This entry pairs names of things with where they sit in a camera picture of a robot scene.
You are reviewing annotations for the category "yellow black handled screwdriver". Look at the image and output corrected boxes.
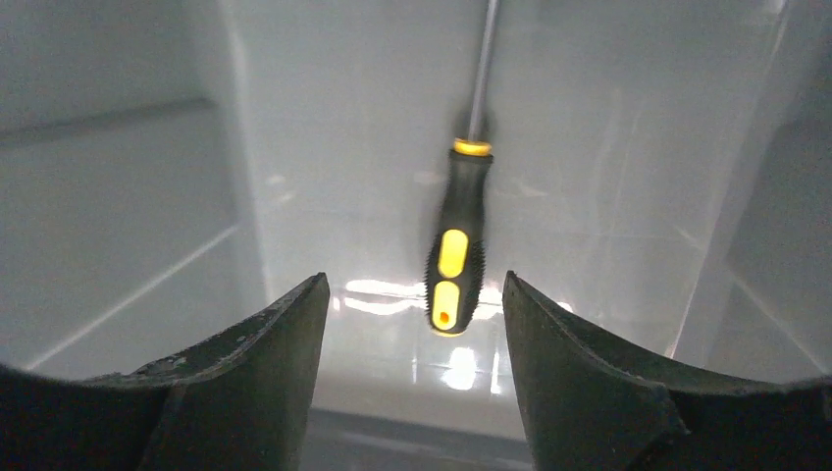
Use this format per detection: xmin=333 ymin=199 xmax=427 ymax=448
xmin=424 ymin=0 xmax=501 ymax=337

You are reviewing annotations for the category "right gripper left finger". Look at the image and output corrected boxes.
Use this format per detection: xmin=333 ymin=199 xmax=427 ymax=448
xmin=1 ymin=273 xmax=330 ymax=470

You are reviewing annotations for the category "grey plastic storage bin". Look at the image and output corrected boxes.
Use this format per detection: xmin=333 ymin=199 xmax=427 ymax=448
xmin=1 ymin=1 xmax=831 ymax=470

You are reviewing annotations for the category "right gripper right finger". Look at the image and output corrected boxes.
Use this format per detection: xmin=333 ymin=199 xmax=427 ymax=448
xmin=502 ymin=272 xmax=831 ymax=470

